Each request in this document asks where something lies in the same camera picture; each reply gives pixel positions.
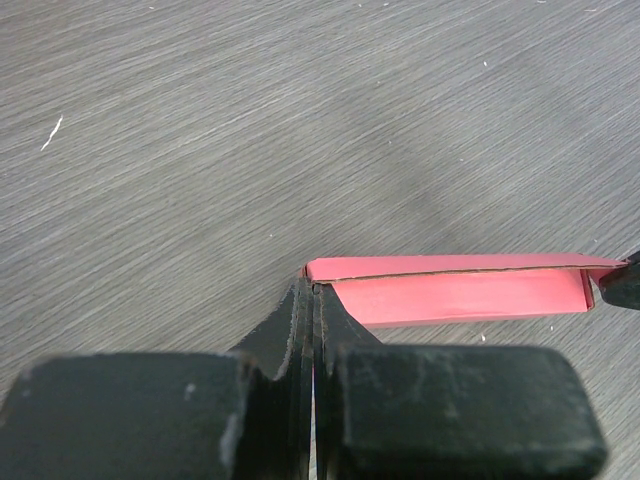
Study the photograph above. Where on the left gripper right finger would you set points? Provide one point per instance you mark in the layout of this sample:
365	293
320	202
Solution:
402	411

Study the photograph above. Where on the pink paper box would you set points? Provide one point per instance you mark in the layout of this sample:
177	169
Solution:
396	291

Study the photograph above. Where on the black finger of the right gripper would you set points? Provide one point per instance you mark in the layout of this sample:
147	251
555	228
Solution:
621	287

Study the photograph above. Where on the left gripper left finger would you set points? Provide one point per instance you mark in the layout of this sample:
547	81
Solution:
241	414

